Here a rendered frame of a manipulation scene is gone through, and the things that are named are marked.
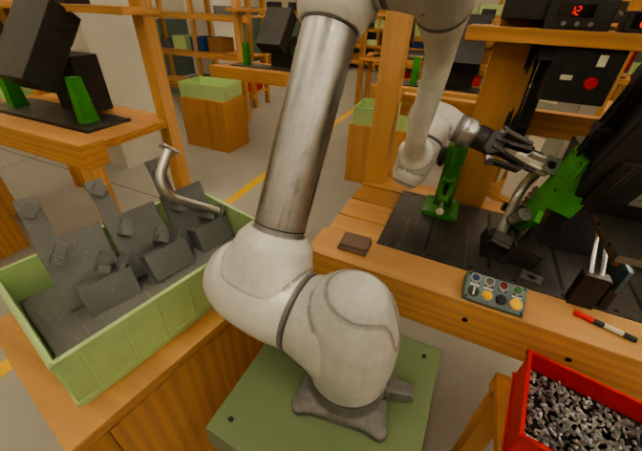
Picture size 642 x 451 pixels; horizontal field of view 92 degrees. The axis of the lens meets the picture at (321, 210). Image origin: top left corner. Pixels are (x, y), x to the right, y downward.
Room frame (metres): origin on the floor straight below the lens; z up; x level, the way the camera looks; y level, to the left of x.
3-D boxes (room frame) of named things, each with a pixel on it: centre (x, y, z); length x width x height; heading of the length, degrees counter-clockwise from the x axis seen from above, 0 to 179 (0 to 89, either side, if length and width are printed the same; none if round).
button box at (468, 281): (0.61, -0.49, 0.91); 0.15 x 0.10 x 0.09; 66
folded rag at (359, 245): (0.82, -0.12, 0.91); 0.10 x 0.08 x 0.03; 68
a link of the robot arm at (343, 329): (0.35, -0.06, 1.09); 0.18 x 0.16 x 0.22; 63
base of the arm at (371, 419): (0.34, -0.08, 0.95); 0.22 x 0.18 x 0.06; 76
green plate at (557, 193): (0.78, -0.69, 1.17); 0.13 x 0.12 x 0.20; 66
